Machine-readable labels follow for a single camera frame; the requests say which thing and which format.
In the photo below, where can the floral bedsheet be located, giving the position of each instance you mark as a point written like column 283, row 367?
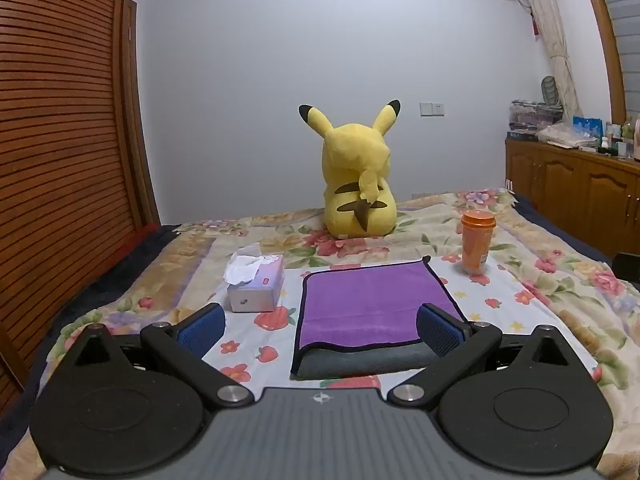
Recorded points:
column 530, row 270

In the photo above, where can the group of small bottles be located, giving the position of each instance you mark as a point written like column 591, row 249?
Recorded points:
column 620, row 140

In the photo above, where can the clear storage bag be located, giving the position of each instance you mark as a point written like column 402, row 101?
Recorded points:
column 535, row 115

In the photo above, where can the orange lidded cup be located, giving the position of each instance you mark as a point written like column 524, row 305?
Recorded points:
column 475, row 250

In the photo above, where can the wooden cabinet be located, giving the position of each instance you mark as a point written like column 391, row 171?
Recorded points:
column 575, row 185

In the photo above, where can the wooden louvred wardrobe door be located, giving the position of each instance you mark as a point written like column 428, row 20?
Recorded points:
column 60, row 110

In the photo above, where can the tissue box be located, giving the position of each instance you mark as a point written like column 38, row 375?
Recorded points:
column 260, row 287

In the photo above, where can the blue box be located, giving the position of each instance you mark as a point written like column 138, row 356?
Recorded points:
column 587, row 126

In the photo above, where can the folded beige cloth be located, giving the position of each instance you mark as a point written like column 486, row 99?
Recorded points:
column 565, row 136

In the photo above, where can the yellow plush toy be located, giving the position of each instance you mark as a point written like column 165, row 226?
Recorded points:
column 350, row 170

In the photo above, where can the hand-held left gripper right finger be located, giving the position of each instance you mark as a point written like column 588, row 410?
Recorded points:
column 440, row 331

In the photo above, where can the grey mesh object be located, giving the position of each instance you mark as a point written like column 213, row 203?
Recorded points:
column 549, row 90

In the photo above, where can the white wall switch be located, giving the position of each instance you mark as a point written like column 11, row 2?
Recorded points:
column 432, row 109

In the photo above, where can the beige curtain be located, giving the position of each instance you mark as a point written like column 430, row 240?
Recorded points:
column 550, row 20

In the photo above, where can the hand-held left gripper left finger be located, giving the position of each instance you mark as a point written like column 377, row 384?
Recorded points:
column 202, row 329

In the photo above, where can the purple and grey towel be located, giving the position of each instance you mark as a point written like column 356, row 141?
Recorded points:
column 360, row 300

